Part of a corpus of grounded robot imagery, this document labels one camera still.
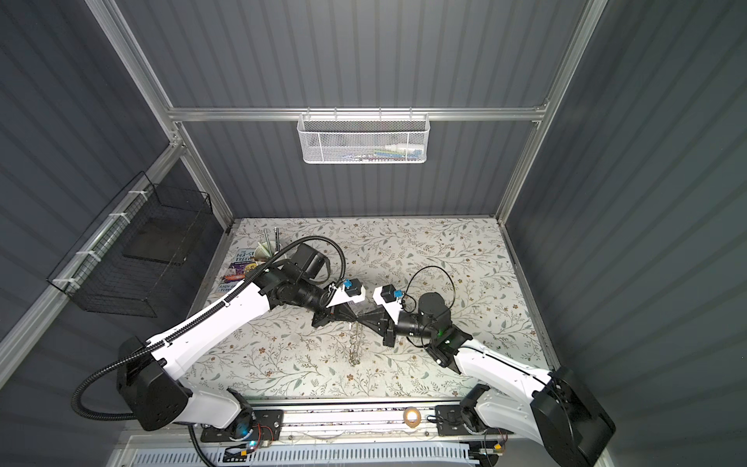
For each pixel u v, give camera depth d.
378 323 0.68
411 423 0.74
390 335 0.69
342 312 0.65
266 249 0.99
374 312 0.69
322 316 0.63
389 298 0.63
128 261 0.73
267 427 0.72
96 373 0.39
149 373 0.39
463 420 0.68
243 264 1.04
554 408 0.41
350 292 0.62
